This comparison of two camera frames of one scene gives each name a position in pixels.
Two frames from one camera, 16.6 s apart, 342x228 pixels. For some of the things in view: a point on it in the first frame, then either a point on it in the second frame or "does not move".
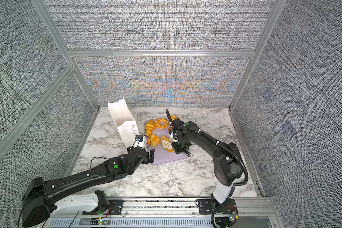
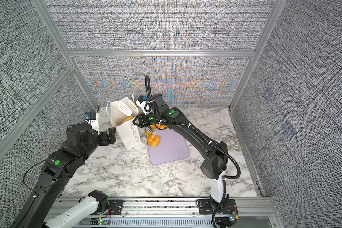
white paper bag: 126,125 does not move
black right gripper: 177,150 → 142,120
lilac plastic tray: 162,156 does not move
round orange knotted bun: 153,140 does not move
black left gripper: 147,159 → 104,135
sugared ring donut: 160,126 does not move
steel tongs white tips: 167,144 → 130,109
